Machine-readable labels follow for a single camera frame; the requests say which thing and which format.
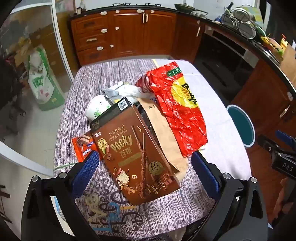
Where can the metal dish rack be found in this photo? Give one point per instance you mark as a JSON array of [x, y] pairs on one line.
[[240, 23]]

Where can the black office chair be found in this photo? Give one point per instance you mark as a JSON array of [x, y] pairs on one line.
[[9, 88]]

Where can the brown paper bag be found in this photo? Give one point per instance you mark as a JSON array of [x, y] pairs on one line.
[[161, 129]]

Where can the black wok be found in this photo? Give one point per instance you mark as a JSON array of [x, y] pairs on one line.
[[185, 8]]

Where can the brown snack box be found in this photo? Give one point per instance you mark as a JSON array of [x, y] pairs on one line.
[[129, 157]]

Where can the red plastic bag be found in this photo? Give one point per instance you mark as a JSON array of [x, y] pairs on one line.
[[180, 111]]

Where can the white tissue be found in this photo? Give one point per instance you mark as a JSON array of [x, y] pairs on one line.
[[129, 91]]

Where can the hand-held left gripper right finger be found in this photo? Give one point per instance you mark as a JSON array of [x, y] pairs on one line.
[[204, 173]]

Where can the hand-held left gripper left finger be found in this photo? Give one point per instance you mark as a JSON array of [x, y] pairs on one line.
[[85, 173]]

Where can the wooden counter cabinet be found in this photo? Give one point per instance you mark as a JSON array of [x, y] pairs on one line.
[[266, 97]]

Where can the white paper cup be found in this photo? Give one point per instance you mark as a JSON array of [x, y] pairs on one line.
[[96, 107]]

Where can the wooden drawer cabinet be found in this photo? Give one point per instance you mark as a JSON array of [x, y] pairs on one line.
[[129, 32]]

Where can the yellow green plastic toy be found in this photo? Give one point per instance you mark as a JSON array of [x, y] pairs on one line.
[[272, 45]]

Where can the white sliding glass door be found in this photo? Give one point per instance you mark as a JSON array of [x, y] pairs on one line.
[[62, 53]]

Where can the silver green wrapper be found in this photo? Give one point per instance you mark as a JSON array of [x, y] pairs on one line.
[[111, 92]]

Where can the green white sack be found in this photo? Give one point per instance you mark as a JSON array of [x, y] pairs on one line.
[[44, 85]]

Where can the red soda can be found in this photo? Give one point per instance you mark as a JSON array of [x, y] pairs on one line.
[[142, 84]]

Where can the orange snack wrapper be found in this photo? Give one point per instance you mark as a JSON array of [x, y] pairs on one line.
[[79, 148]]

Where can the teal trash bin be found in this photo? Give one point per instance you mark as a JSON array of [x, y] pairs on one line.
[[240, 125]]

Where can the black built-in appliance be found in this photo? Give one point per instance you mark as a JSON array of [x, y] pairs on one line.
[[222, 64]]

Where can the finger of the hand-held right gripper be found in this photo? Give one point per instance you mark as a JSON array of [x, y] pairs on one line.
[[285, 138], [268, 144]]

